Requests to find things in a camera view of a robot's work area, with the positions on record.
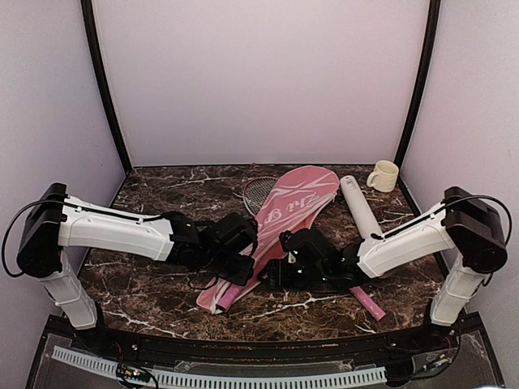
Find black front table rail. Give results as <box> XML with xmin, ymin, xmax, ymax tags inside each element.
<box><xmin>84</xmin><ymin>326</ymin><xmax>458</xmax><ymax>365</ymax></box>

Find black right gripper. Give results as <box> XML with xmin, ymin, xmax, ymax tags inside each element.
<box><xmin>257</xmin><ymin>258</ymin><xmax>329</xmax><ymax>290</ymax></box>

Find cream ceramic mug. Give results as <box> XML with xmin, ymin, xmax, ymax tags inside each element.
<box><xmin>366</xmin><ymin>160</ymin><xmax>399</xmax><ymax>193</ymax></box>

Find pink racket cover bag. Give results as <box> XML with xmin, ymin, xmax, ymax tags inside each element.
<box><xmin>196</xmin><ymin>165</ymin><xmax>340</xmax><ymax>314</ymax></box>

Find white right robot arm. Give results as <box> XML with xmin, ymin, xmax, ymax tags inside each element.
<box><xmin>261</xmin><ymin>186</ymin><xmax>510</xmax><ymax>352</ymax></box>

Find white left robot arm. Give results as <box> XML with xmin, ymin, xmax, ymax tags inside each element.
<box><xmin>7</xmin><ymin>182</ymin><xmax>259</xmax><ymax>353</ymax></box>

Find white slotted cable duct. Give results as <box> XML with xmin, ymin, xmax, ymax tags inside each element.
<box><xmin>51</xmin><ymin>346</ymin><xmax>387</xmax><ymax>388</ymax></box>

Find white shuttlecock tube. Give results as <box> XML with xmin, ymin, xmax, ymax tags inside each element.
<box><xmin>340</xmin><ymin>175</ymin><xmax>382</xmax><ymax>239</ymax></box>

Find pink-handled badminton racket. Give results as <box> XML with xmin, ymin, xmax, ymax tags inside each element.
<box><xmin>217</xmin><ymin>284</ymin><xmax>243</xmax><ymax>311</ymax></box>
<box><xmin>242</xmin><ymin>177</ymin><xmax>386</xmax><ymax>321</ymax></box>

